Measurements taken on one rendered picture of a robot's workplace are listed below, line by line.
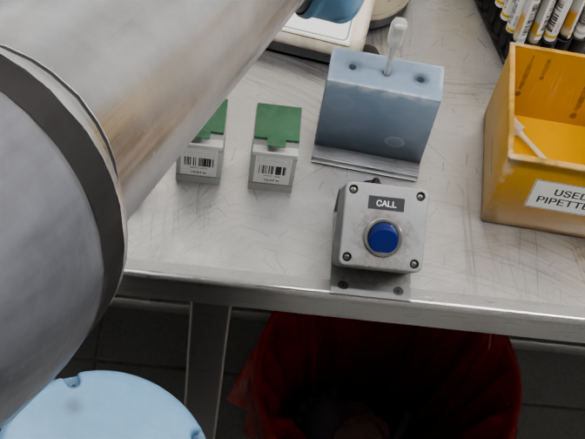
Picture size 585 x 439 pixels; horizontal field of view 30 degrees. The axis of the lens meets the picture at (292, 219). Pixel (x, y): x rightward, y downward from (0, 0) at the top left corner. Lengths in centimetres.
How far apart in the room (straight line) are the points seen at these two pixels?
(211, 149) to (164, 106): 62
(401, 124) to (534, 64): 14
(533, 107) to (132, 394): 59
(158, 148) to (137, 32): 3
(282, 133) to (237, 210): 8
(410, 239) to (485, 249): 11
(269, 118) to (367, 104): 9
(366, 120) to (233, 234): 16
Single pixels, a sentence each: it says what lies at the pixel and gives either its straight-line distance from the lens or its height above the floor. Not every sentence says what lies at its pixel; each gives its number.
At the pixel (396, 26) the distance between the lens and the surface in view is 91.
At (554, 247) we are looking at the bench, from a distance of 101.
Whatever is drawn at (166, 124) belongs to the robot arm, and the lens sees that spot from 33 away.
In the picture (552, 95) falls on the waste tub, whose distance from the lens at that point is 107.
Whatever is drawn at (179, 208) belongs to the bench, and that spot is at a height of 87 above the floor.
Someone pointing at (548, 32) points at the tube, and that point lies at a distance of 113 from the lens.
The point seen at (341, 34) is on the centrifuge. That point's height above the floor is 91.
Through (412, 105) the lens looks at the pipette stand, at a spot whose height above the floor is 96.
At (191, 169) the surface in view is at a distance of 97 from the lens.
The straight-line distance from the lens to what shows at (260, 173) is 97.
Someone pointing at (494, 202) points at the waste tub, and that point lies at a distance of 98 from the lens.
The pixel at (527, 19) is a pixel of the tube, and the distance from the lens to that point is 110.
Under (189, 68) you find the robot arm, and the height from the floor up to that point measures 142.
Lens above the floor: 168
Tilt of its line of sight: 56 degrees down
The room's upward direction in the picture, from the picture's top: 11 degrees clockwise
